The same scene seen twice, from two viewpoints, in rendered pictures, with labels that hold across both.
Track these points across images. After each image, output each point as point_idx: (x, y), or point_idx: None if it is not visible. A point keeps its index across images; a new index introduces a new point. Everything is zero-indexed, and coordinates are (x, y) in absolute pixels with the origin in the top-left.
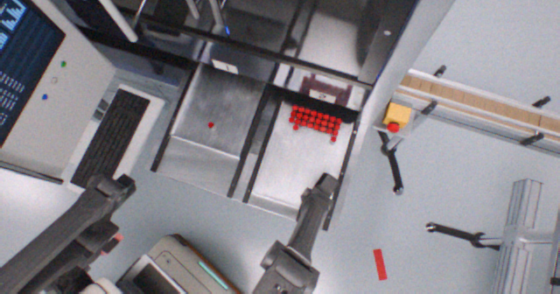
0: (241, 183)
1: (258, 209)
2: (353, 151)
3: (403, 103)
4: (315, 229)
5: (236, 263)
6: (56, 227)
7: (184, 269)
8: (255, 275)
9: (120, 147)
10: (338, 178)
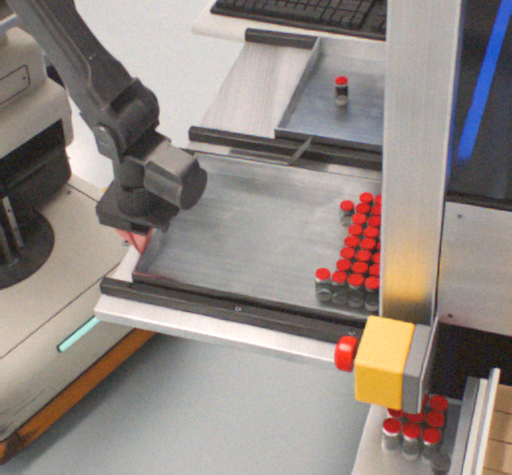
0: (222, 151)
1: (253, 456)
2: (300, 340)
3: (414, 353)
4: None
5: (127, 419)
6: None
7: (109, 268)
8: (97, 459)
9: (300, 13)
10: (225, 301)
